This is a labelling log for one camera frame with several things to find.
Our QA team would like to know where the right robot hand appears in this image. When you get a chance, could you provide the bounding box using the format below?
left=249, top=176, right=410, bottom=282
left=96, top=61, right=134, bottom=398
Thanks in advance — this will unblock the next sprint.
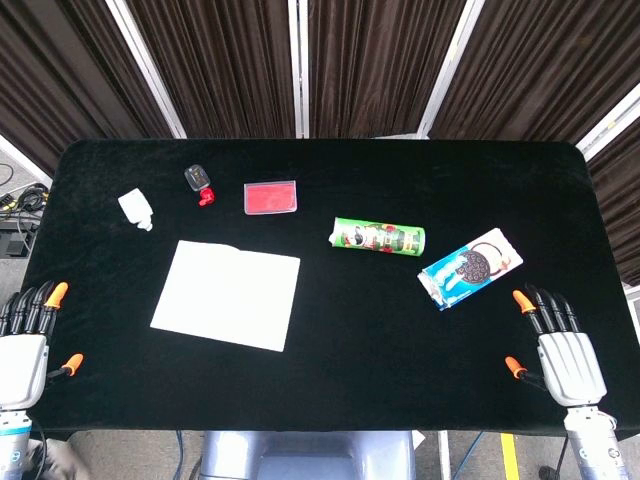
left=504, top=282, right=609, bottom=408

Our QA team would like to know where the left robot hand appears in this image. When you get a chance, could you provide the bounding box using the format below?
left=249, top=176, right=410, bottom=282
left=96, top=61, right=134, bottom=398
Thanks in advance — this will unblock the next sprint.
left=0, top=280, right=85, bottom=412

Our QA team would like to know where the white paper sheet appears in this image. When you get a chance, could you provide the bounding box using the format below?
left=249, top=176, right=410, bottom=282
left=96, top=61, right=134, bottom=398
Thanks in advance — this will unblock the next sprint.
left=149, top=239, right=302, bottom=353

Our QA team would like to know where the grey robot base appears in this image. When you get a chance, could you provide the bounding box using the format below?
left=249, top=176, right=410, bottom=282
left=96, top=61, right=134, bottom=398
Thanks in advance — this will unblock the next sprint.
left=198, top=430, right=417, bottom=480

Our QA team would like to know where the yellow floor tape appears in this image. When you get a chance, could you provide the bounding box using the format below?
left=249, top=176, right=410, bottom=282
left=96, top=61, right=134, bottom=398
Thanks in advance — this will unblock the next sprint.
left=500, top=432, right=521, bottom=480

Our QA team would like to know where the blue cookie package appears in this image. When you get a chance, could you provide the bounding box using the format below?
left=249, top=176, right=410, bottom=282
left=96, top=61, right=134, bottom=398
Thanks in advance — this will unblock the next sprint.
left=417, top=227, right=524, bottom=312

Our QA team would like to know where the white plastic bottle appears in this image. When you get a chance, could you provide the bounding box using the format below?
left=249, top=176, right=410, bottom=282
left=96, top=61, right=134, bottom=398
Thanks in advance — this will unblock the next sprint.
left=117, top=188, right=154, bottom=233

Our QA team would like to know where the green chips can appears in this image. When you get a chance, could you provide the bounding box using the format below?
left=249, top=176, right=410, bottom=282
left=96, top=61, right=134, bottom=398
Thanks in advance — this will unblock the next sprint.
left=327, top=216, right=427, bottom=259

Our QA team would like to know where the black tablecloth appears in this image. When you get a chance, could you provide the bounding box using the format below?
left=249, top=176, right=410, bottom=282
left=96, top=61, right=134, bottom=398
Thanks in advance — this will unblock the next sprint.
left=0, top=138, right=640, bottom=442

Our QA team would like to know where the clear bottle with red cap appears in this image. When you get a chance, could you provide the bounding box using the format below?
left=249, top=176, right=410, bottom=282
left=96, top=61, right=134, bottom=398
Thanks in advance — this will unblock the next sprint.
left=183, top=163, right=217, bottom=208

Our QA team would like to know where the red card in clear sleeve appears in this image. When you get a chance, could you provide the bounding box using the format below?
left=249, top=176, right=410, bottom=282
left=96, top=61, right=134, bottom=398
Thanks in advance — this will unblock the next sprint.
left=243, top=179, right=298, bottom=217

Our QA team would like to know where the brown curtain backdrop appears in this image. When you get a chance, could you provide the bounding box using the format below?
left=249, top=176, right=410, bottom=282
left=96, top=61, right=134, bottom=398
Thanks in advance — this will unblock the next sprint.
left=0, top=0, right=640, bottom=287

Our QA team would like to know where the blue cable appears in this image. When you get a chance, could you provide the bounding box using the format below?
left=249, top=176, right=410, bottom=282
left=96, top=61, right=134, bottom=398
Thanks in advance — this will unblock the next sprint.
left=451, top=431, right=486, bottom=480

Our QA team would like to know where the bundle of black cables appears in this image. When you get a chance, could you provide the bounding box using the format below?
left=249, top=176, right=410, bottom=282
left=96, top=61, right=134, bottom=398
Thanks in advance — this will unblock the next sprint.
left=0, top=182, right=51, bottom=227

